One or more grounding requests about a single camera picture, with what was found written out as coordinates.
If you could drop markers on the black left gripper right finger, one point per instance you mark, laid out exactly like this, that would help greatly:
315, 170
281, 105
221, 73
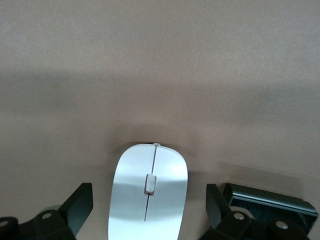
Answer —
216, 205

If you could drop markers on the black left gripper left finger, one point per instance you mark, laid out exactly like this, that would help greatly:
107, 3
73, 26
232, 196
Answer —
77, 207

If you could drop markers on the black phone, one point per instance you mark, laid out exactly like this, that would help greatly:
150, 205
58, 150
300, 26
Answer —
262, 197

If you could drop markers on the white computer mouse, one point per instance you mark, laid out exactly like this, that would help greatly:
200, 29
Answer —
135, 190

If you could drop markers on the brown table cover mat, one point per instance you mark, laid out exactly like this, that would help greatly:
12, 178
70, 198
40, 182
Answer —
150, 50

